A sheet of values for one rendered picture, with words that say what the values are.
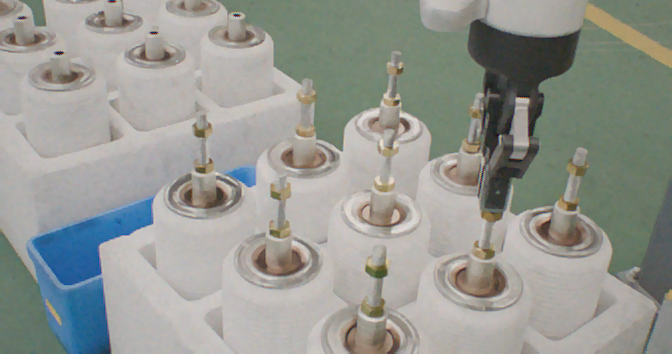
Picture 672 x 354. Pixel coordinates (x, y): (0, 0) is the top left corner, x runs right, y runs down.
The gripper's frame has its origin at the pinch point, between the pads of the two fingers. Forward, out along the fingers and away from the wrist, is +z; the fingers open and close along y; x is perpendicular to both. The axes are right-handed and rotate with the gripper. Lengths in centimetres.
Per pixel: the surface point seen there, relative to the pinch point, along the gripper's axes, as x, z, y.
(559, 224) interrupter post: -7.9, 8.3, 7.1
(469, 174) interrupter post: -0.5, 9.1, 15.5
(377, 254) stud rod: 9.0, 1.2, -8.4
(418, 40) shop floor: -1, 35, 108
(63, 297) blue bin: 39.9, 24.0, 9.3
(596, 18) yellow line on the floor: -42, 35, 129
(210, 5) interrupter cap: 33, 10, 56
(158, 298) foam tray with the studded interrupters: 28.0, 16.8, 2.4
